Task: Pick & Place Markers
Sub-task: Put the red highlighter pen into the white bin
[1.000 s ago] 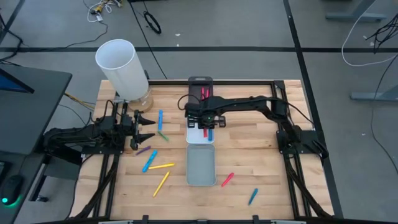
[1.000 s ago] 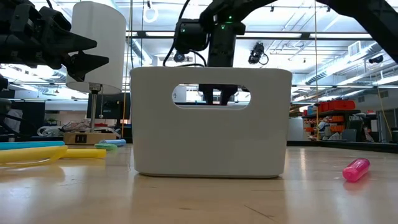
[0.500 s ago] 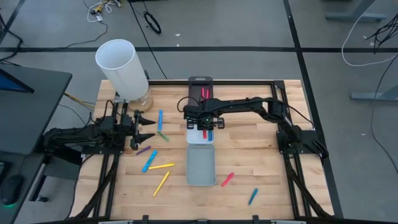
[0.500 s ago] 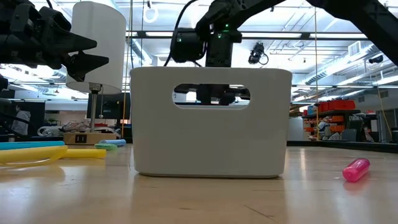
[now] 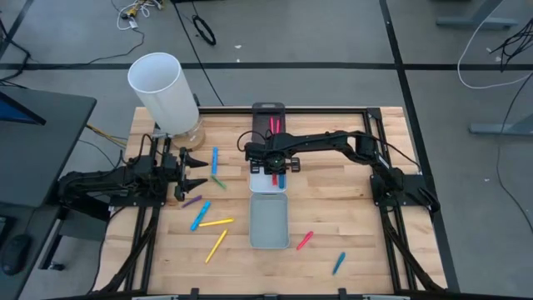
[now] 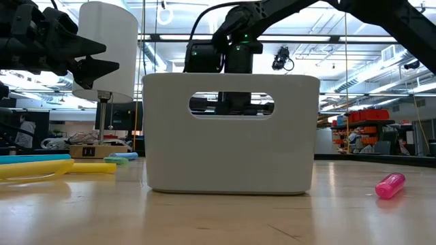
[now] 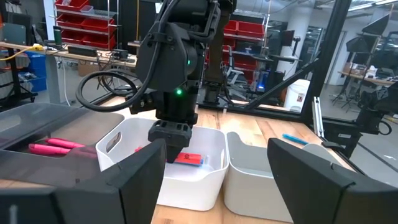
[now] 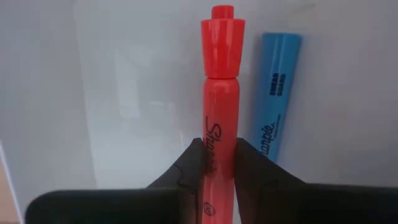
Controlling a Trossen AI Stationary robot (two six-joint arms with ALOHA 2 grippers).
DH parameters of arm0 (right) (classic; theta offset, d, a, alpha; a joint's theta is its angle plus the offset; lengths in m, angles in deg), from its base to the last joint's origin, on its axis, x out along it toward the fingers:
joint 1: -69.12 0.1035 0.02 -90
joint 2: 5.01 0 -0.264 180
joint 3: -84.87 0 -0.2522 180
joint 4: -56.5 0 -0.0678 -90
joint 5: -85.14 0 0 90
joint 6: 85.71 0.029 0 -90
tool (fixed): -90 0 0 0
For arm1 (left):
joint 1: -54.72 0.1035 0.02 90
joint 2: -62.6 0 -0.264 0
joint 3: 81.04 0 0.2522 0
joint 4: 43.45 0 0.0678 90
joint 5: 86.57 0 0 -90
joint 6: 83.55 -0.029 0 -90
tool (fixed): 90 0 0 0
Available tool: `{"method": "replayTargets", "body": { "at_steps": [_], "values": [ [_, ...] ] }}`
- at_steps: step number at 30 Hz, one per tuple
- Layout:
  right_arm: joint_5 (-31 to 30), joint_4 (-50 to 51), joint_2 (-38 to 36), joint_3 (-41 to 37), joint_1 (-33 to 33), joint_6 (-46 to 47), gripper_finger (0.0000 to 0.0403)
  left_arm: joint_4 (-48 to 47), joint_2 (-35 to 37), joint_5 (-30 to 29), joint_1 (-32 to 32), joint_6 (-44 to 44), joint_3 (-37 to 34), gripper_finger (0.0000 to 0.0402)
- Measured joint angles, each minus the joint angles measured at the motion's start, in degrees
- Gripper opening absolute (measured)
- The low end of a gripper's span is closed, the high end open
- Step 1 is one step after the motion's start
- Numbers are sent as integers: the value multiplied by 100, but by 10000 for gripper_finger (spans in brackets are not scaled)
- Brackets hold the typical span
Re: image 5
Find coiled black cable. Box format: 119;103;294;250
192;14;217;47

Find purple marker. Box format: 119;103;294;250
181;194;203;209

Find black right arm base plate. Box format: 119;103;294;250
369;173;435;208

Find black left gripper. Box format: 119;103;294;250
143;146;210;202

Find dark grey side desk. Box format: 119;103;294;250
0;202;63;300

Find yellow marker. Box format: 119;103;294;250
203;228;229;265
198;217;236;228

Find white floor cable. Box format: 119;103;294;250
456;0;533;90

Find white and yellow cable bundle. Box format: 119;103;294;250
110;0;166;31

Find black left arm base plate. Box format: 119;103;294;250
108;193;168;208

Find long black floor cable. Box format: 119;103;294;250
172;0;226;108

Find black plastic bin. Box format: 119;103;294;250
251;102;287;145

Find black looped floor cable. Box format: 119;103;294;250
0;16;32;83

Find grey plastic bin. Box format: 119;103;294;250
248;191;291;250

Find black computer mouse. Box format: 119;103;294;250
0;232;33;276

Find yellow floor cables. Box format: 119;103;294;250
85;123;128;149

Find white shade table lamp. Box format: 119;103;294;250
127;52;207;152

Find grey desk foot plate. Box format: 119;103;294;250
57;207;110;243

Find white plastic bin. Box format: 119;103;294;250
248;165;289;194

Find black aluminium table frame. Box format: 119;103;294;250
93;106;461;300

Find black desk top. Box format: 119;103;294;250
0;85;97;208

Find grey desk foot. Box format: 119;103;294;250
468;111;533;137
435;0;520;31

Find monitor with blue screen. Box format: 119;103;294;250
0;90;47;126

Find short red marker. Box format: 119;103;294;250
296;231;315;252

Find black cable bundle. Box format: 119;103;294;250
490;18;533;72

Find short teal marker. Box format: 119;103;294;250
331;251;347;277

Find black desk crossbar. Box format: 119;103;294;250
57;195;112;222

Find thin black floor cable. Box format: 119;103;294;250
85;27;146;67

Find curved black floor cable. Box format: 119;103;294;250
495;72;533;234

